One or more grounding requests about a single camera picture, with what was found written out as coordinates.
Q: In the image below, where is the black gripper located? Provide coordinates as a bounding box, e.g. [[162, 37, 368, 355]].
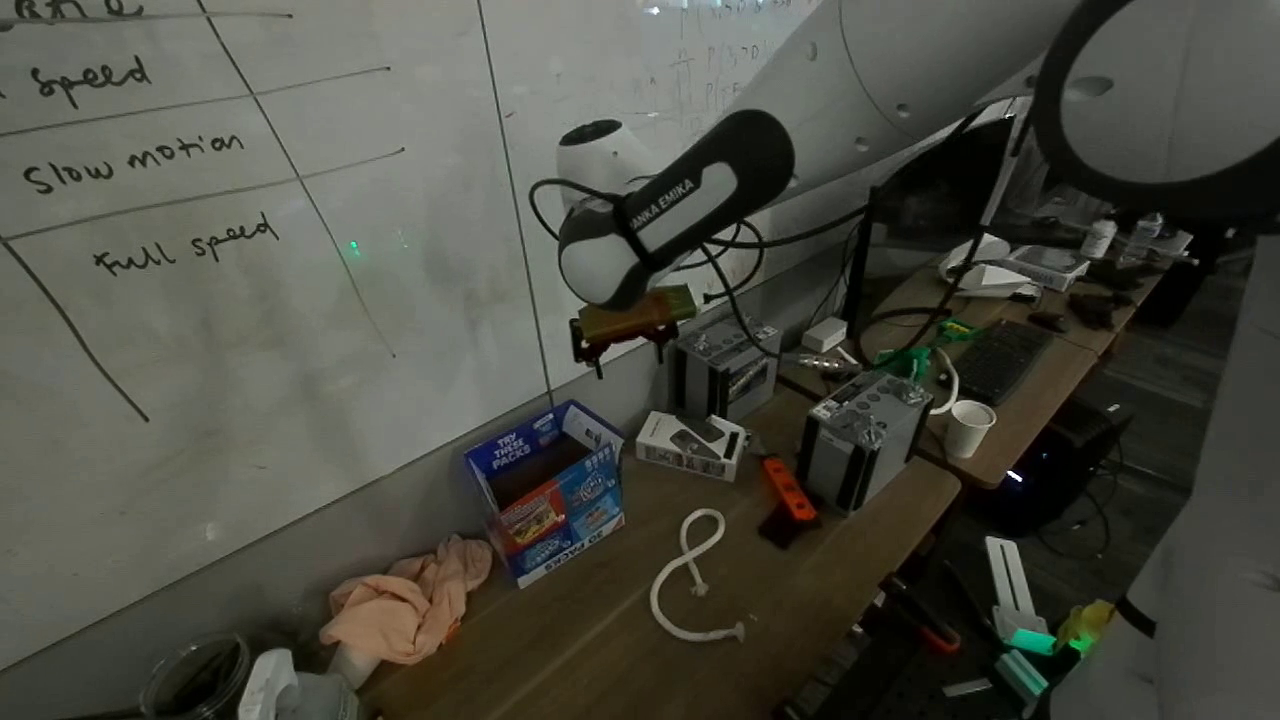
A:
[[568, 319, 664, 373]]

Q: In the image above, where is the thick white rope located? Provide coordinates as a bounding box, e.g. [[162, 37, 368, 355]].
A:
[[647, 505, 753, 646]]

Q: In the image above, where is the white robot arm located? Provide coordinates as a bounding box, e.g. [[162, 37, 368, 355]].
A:
[[557, 0, 1280, 720]]

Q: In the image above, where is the blue cardboard box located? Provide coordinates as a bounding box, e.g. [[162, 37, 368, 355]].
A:
[[464, 400, 627, 586]]

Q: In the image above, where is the white small open box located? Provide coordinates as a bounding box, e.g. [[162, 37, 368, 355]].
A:
[[636, 413, 749, 482]]

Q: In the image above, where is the orange and black tool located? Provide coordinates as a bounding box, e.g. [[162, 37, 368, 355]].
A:
[[759, 457, 818, 546]]

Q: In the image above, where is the grey battery near front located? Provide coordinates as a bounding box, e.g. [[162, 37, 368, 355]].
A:
[[800, 373, 926, 510]]

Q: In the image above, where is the pink cloth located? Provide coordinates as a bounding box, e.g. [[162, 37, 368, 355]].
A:
[[319, 535, 495, 662]]

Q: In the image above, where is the white paper cup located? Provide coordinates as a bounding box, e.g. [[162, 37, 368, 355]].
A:
[[943, 400, 994, 460]]

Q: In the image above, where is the dark round container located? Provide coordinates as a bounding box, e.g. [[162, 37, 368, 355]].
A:
[[136, 637, 252, 720]]

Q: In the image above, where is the grey battery by wall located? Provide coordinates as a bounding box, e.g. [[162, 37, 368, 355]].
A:
[[668, 315, 781, 421]]

